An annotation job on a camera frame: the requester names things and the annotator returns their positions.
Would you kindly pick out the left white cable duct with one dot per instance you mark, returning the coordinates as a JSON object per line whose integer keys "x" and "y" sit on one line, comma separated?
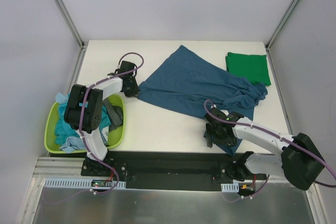
{"x": 74, "y": 183}

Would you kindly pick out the dark grey t shirt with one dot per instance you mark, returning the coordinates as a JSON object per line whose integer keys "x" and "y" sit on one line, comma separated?
{"x": 115, "y": 114}

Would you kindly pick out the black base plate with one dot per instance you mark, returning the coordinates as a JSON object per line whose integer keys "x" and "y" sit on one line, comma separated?
{"x": 172, "y": 171}

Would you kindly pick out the dark blue t shirt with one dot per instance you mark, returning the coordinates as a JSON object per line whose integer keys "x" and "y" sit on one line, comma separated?
{"x": 184, "y": 81}

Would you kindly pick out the right aluminium frame post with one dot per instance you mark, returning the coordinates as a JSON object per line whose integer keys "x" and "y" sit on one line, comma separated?
{"x": 282, "y": 23}

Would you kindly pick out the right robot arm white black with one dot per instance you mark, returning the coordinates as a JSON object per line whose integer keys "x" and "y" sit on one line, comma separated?
{"x": 294, "y": 158}

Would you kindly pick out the left aluminium frame post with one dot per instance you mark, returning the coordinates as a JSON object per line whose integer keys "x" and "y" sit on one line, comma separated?
{"x": 70, "y": 23}

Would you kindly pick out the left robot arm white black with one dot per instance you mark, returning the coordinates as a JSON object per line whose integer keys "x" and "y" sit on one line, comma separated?
{"x": 84, "y": 108}

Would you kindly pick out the light blue t shirt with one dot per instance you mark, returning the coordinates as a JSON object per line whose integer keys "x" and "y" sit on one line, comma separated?
{"x": 72, "y": 144}

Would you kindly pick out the aluminium frame post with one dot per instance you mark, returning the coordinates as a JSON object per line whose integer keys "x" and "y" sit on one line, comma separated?
{"x": 282, "y": 23}
{"x": 70, "y": 23}

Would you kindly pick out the lime green plastic basket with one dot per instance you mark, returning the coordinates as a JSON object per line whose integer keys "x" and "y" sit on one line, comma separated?
{"x": 113, "y": 138}

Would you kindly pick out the turquoise t shirt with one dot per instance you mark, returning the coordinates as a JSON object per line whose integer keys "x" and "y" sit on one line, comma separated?
{"x": 63, "y": 130}

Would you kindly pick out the right white cable duct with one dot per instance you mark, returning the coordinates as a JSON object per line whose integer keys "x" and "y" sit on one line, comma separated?
{"x": 230, "y": 188}

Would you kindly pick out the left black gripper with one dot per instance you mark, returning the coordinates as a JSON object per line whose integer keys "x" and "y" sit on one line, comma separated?
{"x": 133, "y": 86}

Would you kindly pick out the white cable duct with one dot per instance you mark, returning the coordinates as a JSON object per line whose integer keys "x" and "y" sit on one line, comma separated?
{"x": 230, "y": 188}
{"x": 74, "y": 183}

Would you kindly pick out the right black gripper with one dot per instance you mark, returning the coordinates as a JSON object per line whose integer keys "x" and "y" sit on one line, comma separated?
{"x": 210, "y": 133}

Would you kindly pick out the folded green t shirt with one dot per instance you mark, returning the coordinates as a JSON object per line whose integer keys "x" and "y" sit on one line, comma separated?
{"x": 252, "y": 67}

